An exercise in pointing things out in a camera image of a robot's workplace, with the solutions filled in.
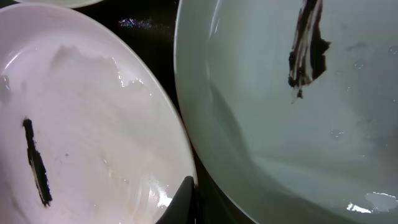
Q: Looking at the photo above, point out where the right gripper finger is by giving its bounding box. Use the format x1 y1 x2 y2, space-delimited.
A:
156 176 195 224

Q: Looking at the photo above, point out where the white plate front stained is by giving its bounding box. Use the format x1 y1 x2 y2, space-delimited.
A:
0 2 199 224

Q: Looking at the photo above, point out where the white plate stained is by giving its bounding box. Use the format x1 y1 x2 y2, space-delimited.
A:
15 0 102 8
0 2 199 224
174 0 397 223

